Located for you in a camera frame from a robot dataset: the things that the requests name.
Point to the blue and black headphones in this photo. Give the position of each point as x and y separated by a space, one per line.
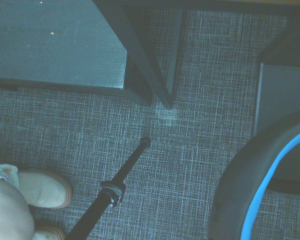
242 180

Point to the black tripod leg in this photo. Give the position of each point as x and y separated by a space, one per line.
120 175

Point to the beige slipper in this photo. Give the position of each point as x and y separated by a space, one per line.
47 190

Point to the black side table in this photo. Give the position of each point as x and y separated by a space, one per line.
52 42

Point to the grey flat panel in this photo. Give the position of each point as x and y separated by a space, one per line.
280 97

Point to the wooden desk with black frame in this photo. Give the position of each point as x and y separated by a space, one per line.
150 57

